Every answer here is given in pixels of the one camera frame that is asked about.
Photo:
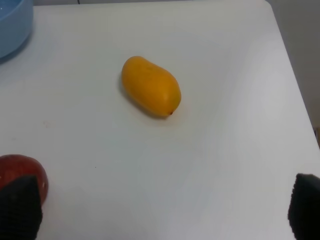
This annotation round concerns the red pomegranate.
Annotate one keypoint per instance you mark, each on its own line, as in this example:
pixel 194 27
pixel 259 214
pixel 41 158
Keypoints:
pixel 13 166

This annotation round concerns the yellow mango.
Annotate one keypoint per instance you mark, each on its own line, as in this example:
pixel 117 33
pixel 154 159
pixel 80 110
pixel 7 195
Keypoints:
pixel 152 87

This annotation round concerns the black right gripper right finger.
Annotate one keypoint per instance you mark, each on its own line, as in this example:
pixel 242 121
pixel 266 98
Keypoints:
pixel 304 209

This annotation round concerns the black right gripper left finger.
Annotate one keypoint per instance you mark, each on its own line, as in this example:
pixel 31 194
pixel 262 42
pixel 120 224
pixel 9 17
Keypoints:
pixel 20 209

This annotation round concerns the light blue bowl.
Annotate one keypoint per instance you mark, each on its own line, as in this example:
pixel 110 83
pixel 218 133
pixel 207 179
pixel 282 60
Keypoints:
pixel 16 22

